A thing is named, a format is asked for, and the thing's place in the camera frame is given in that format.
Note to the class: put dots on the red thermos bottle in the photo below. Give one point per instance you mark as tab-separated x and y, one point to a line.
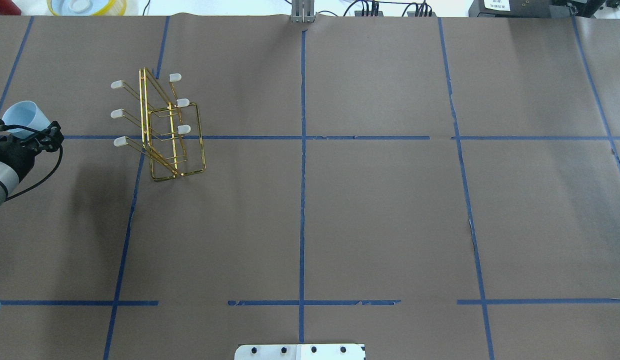
9	8

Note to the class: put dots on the black computer box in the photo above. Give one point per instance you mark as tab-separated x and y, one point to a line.
541	9

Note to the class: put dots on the light blue cup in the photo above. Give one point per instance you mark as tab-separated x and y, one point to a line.
26	113

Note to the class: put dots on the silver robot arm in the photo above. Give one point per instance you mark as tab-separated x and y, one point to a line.
8	178

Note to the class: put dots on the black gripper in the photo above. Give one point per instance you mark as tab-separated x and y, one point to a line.
18	155

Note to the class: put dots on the gold wire cup holder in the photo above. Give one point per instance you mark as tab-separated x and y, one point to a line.
171	132

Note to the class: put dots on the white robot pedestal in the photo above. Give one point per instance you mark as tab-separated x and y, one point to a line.
310	351

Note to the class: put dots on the aluminium frame post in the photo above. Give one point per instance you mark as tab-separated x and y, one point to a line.
302	11

